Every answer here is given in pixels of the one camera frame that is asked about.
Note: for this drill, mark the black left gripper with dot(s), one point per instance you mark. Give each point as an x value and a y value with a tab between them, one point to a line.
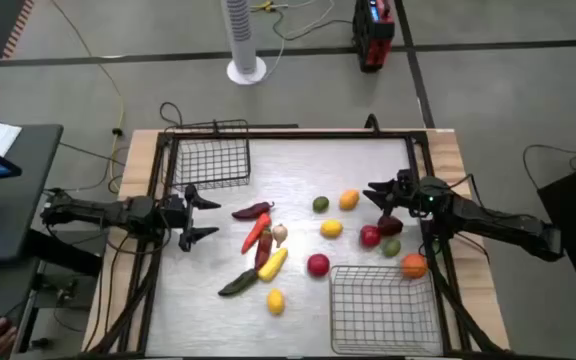
172	217

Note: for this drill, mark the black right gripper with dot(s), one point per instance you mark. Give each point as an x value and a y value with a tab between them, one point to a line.
420	195

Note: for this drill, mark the dark red beet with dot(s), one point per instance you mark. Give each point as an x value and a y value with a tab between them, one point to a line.
389	225

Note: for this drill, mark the orange-yellow mango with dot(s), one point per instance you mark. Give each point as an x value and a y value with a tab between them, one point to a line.
349	199

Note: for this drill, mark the red apple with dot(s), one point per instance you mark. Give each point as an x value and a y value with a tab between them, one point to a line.
370	235

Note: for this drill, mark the green lime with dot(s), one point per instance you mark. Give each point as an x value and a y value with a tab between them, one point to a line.
390	247
320	203

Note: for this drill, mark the dark purple chili pepper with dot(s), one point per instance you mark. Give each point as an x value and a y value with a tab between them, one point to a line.
252	211

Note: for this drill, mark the yellow lemon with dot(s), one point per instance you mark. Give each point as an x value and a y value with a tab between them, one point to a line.
276	301
331	228

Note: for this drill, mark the dark red long pepper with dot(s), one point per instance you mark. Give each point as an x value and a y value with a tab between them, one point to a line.
264	249

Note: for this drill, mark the orange fruit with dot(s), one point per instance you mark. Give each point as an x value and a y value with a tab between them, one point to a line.
414	265

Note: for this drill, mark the pale garlic bulb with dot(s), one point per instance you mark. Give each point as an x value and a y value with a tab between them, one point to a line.
279	233

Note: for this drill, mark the red tomato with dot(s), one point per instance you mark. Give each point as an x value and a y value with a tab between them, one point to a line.
318	265

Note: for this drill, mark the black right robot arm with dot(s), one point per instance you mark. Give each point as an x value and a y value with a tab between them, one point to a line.
508	222

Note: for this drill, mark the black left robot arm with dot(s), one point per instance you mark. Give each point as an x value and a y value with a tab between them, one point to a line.
98	212

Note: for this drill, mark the black side desk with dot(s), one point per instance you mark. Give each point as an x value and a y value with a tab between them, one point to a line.
18	200

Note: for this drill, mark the white tower fan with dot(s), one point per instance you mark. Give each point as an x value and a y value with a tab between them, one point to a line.
242	35

